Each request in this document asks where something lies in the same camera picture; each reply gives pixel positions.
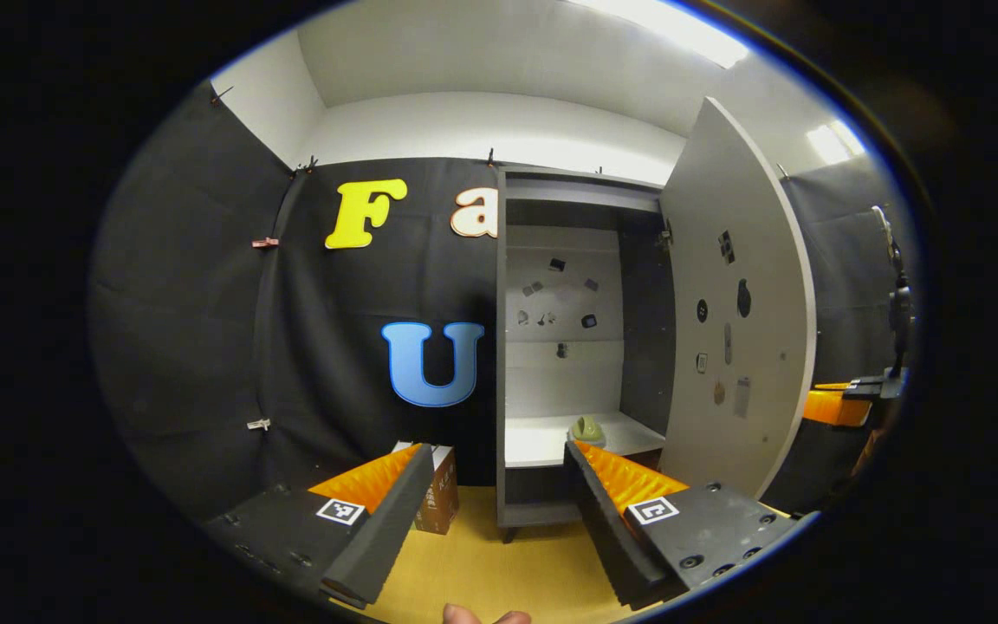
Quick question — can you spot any brown cardboard box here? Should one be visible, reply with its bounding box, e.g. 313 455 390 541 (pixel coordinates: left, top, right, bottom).
412 445 461 536

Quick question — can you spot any beige cabinet door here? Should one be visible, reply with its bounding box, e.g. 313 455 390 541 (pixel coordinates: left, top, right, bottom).
658 95 819 501

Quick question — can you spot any pale green bottle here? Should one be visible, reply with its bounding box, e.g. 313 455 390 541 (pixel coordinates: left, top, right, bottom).
570 415 607 449

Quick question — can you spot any long ceiling light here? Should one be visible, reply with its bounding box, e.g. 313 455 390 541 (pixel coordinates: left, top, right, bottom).
568 0 751 70

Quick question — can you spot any white cabinet shelf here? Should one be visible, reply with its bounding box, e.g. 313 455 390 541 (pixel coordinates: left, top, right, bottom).
505 410 666 469

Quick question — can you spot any small ceiling light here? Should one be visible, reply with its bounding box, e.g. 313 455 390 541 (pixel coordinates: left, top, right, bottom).
807 120 868 166

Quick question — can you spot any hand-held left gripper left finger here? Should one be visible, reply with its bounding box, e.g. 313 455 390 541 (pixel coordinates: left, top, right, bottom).
203 442 437 609

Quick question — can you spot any black backdrop cloth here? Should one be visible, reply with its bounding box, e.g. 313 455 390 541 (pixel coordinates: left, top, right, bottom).
87 80 920 521

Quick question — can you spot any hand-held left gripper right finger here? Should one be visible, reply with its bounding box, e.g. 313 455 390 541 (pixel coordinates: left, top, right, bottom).
562 439 801 612

